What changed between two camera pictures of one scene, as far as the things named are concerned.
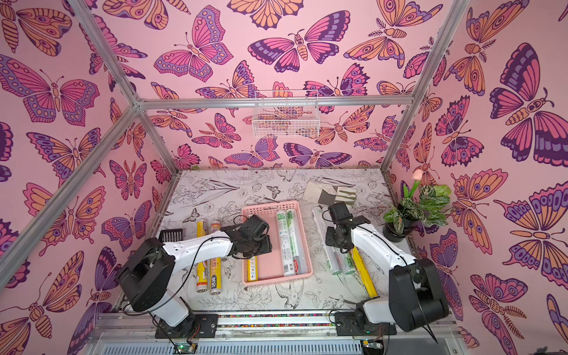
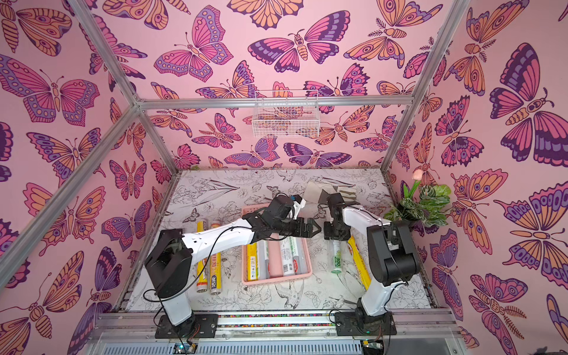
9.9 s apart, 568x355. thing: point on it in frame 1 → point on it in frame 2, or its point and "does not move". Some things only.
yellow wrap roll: (216, 265) does not move
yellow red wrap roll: (253, 268) does not move
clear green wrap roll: (338, 262) → (263, 259)
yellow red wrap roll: (201, 267) does not move
